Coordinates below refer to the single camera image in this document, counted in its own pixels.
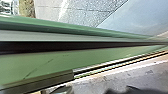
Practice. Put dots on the large garden tree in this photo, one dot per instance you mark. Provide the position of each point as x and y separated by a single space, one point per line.
26 7

